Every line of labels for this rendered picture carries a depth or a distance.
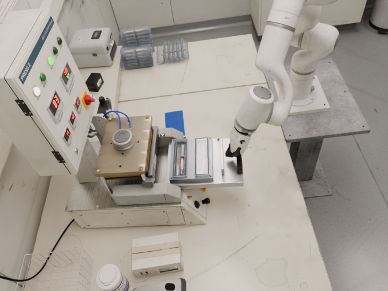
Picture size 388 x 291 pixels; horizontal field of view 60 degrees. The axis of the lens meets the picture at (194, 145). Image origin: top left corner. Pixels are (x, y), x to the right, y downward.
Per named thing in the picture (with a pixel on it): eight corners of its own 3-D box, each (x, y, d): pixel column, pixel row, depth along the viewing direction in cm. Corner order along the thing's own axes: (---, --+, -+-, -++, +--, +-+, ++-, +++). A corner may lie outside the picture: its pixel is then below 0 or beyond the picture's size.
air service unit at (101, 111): (103, 138, 146) (91, 114, 135) (108, 114, 156) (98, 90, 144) (115, 137, 146) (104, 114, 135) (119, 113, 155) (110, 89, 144)
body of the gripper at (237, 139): (257, 137, 114) (245, 156, 123) (254, 115, 121) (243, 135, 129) (236, 134, 113) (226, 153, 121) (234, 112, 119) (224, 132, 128)
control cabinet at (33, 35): (66, 208, 131) (-41, 81, 82) (84, 143, 152) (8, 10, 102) (107, 206, 129) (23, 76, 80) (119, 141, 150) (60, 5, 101)
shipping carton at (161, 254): (135, 278, 129) (130, 270, 122) (137, 246, 137) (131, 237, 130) (184, 273, 128) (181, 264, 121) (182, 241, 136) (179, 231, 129)
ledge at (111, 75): (56, 154, 174) (52, 149, 170) (80, 56, 227) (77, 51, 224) (113, 147, 172) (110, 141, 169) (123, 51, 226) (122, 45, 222)
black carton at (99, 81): (89, 91, 196) (84, 82, 190) (95, 81, 201) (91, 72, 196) (98, 92, 194) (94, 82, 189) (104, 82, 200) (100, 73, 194)
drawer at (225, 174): (167, 191, 131) (163, 180, 125) (170, 146, 144) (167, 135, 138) (243, 187, 128) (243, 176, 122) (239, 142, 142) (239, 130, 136)
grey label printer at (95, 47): (75, 69, 211) (64, 46, 198) (84, 50, 223) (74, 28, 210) (114, 67, 208) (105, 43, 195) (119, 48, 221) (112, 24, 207)
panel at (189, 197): (206, 220, 140) (182, 200, 128) (205, 161, 159) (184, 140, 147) (211, 219, 140) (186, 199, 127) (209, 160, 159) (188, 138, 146)
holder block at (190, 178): (170, 183, 128) (168, 179, 126) (172, 142, 141) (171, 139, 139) (213, 181, 127) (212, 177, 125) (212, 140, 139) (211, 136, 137)
